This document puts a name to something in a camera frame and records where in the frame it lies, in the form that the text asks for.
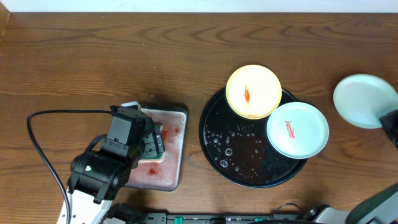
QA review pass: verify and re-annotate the green yellow sponge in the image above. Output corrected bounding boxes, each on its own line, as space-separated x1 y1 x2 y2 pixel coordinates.
139 125 165 163

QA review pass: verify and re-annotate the light blue plate front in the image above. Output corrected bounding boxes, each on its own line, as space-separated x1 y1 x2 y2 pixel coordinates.
333 74 397 129

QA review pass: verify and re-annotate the light blue plate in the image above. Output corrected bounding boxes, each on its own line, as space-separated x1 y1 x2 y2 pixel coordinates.
333 74 397 129
267 102 330 159

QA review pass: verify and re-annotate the yellow plate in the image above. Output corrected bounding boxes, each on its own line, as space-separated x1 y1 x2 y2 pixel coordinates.
225 65 282 119

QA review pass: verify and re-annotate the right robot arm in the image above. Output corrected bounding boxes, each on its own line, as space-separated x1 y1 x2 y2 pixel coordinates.
313 184 397 224

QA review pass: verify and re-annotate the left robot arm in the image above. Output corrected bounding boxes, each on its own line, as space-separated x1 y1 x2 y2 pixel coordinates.
58 102 165 223

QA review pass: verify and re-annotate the rectangular black soapy tray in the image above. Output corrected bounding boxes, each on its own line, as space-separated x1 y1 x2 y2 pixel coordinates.
125 103 188 192

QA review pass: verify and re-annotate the round black tray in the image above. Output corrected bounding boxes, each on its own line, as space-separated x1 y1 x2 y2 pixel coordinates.
199 88 307 188

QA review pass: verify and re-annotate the left black cable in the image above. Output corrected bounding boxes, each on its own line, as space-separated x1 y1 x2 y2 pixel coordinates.
26 109 113 224

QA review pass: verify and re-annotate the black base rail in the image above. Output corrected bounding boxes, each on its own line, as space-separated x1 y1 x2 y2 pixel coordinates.
105 203 312 224

